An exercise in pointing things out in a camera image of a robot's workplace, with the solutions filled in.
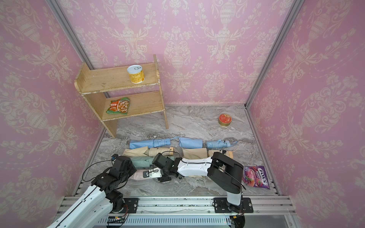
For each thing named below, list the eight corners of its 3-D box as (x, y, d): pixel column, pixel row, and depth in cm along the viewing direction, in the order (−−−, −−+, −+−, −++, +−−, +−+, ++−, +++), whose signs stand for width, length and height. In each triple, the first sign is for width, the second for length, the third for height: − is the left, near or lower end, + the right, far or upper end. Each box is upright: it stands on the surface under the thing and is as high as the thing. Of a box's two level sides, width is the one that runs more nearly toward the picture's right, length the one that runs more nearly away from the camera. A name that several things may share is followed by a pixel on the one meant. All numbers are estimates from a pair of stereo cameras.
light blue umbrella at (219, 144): (206, 148, 97) (207, 145, 94) (206, 142, 100) (206, 139, 97) (236, 148, 97) (237, 145, 94) (234, 142, 100) (236, 139, 97)
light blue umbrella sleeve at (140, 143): (131, 150, 97) (128, 146, 93) (133, 143, 101) (130, 139, 96) (154, 150, 97) (152, 146, 93) (155, 143, 101) (153, 139, 96)
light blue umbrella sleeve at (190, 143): (178, 148, 97) (178, 145, 94) (179, 140, 102) (179, 136, 98) (202, 148, 97) (203, 145, 94) (201, 139, 102) (202, 136, 98)
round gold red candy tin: (219, 126, 110) (220, 123, 106) (217, 117, 116) (218, 113, 112) (231, 126, 110) (233, 123, 106) (229, 117, 116) (230, 113, 112)
